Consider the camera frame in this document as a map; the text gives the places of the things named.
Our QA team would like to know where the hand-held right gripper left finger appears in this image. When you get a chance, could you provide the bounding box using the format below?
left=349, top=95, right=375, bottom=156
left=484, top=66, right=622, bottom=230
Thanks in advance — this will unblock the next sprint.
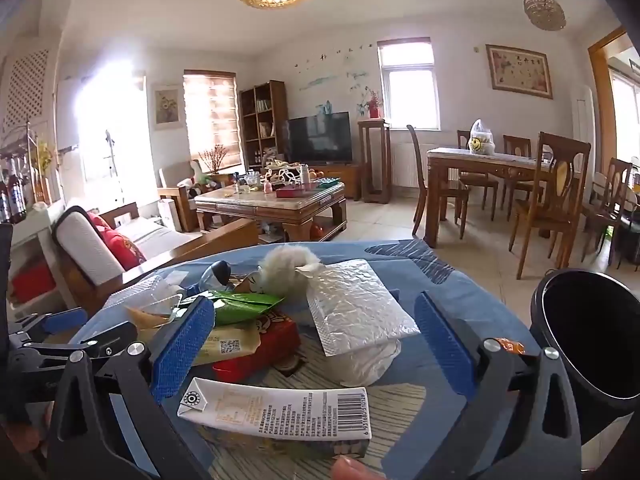
left=45, top=296, right=216, bottom=480

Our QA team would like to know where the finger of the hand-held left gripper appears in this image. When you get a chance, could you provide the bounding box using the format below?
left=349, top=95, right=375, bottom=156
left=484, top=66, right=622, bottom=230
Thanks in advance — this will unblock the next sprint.
left=30, top=321, right=138, bottom=361
left=20, top=307, right=90, bottom=346

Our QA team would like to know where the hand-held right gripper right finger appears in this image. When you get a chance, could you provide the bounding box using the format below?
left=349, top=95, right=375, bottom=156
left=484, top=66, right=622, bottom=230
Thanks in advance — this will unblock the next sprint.
left=415, top=291, right=583, bottom=480

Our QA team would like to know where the red cartoon drink carton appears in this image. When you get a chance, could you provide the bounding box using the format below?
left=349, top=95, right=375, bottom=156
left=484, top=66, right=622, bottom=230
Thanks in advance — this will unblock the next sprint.
left=212, top=310, right=302, bottom=383

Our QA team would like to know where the white milk carton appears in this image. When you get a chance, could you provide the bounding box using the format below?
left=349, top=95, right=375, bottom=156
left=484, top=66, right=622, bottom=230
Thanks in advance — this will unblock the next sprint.
left=176, top=377, right=373, bottom=459

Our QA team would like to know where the black trash bin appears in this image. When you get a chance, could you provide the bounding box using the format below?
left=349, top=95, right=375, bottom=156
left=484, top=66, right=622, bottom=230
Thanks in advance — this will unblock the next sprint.
left=530, top=268, right=640, bottom=443

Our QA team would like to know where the person's left hand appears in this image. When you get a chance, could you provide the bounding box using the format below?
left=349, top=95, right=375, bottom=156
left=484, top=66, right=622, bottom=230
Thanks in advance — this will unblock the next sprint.
left=0, top=402, right=53, bottom=458

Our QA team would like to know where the person's right hand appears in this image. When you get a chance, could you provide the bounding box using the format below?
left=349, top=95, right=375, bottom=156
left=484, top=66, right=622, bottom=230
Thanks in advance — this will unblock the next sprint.
left=332, top=455, right=387, bottom=480

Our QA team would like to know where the clear plastic container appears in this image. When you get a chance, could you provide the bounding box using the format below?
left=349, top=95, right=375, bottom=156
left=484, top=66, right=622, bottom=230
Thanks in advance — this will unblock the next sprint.
left=102, top=275, right=183, bottom=321

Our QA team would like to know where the beige snack packet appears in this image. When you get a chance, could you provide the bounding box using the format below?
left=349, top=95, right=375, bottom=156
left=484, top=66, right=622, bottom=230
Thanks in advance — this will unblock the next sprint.
left=135, top=322, right=262, bottom=367

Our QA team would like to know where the blue tablecloth round table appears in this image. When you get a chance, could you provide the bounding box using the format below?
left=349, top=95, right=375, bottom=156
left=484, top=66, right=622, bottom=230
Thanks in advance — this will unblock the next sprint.
left=67, top=240, right=551, bottom=480

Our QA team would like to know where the clear cup with dark lid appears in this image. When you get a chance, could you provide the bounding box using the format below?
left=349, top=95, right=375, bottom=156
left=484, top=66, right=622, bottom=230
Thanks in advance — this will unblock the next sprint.
left=199, top=261, right=232, bottom=291

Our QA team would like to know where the red cushion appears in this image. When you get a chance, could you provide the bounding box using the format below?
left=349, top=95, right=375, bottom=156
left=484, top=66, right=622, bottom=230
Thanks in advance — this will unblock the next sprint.
left=87, top=211, right=147, bottom=272

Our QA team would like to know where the silver foil bag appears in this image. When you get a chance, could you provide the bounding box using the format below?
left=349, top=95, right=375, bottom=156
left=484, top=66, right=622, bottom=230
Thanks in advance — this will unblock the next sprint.
left=306, top=259, right=422, bottom=357

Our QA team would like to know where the fluffy white ball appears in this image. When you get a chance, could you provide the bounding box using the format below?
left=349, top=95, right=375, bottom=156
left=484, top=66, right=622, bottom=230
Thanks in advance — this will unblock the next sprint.
left=257, top=246, right=321, bottom=296

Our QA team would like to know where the white paper bag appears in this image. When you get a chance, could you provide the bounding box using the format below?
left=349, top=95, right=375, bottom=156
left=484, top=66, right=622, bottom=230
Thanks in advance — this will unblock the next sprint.
left=157, top=197, right=183, bottom=233

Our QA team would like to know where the bottle rack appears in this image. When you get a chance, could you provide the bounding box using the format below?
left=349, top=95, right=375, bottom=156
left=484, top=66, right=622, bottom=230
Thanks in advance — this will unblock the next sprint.
left=0, top=125, right=56, bottom=223

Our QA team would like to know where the wooden coffee table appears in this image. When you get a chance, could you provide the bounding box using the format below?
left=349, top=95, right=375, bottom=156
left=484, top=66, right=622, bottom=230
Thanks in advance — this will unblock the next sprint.
left=194, top=181, right=348, bottom=243

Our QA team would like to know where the wooden armchair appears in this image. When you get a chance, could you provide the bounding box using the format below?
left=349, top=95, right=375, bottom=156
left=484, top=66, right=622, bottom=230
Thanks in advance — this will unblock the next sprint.
left=157, top=160, right=236, bottom=233

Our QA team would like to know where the wooden dining chair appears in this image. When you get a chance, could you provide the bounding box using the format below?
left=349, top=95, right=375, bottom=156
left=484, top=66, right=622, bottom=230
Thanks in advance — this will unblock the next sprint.
left=582, top=157, right=633, bottom=266
left=501, top=135, right=533, bottom=211
left=456, top=130, right=501, bottom=221
left=407, top=124, right=471, bottom=241
left=509, top=131, right=592, bottom=281

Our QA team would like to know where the wooden dining table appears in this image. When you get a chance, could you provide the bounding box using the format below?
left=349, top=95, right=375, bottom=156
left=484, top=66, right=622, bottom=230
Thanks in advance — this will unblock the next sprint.
left=426, top=146, right=586, bottom=248

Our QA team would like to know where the pink tray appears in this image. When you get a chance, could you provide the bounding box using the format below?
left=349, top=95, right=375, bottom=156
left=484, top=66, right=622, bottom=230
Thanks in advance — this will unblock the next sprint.
left=275, top=183, right=318, bottom=198

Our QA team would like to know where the wooden television cabinet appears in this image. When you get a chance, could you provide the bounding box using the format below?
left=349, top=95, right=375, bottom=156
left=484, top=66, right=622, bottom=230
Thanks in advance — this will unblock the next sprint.
left=300, top=162, right=362, bottom=200

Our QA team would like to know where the white plastic bag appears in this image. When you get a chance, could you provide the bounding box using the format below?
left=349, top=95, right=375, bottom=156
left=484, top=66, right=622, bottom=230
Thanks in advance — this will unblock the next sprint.
left=467, top=119, right=497, bottom=156

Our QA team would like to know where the wooden bookshelf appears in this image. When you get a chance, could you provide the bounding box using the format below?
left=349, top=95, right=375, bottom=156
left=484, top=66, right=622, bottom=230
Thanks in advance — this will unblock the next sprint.
left=238, top=80, right=290, bottom=171

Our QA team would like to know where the tall wooden plant stand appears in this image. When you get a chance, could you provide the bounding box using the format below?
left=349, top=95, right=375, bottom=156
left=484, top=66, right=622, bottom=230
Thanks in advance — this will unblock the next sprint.
left=357, top=119, right=392, bottom=204

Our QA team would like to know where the striped window blind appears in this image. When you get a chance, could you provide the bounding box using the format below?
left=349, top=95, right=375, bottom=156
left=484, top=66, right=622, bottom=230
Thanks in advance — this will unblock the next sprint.
left=183, top=70, right=241, bottom=171

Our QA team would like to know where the flat screen television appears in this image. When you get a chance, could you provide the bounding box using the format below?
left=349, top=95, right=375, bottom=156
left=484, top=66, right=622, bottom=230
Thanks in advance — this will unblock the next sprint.
left=285, top=111, right=352, bottom=165

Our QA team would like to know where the red flower pot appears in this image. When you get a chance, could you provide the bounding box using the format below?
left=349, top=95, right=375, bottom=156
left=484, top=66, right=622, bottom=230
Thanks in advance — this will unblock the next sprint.
left=364, top=87, right=383, bottom=120

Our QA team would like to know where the small white window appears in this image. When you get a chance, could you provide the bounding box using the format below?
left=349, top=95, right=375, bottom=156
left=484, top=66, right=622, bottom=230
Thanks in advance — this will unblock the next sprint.
left=376, top=37, right=442, bottom=132

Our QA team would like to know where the white standing air conditioner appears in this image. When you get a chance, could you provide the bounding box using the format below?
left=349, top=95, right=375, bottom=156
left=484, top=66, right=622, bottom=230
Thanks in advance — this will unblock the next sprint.
left=570, top=85, right=598, bottom=176

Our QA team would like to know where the white wall radiator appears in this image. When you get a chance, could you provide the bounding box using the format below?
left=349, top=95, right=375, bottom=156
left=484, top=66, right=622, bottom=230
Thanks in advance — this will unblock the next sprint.
left=391, top=141, right=461, bottom=188

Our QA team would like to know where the sunflower wall picture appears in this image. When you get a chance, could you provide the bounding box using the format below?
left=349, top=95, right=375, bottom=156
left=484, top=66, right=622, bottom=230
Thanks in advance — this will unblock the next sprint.
left=152, top=85, right=182, bottom=132

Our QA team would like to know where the framed wall picture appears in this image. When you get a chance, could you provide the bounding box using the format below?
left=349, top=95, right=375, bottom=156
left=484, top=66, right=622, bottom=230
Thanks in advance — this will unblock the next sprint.
left=486, top=44, right=554, bottom=100

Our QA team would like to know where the wooden door frame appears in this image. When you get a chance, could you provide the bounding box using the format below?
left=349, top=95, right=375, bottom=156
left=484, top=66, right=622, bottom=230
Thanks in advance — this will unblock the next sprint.
left=587, top=25, right=640, bottom=181

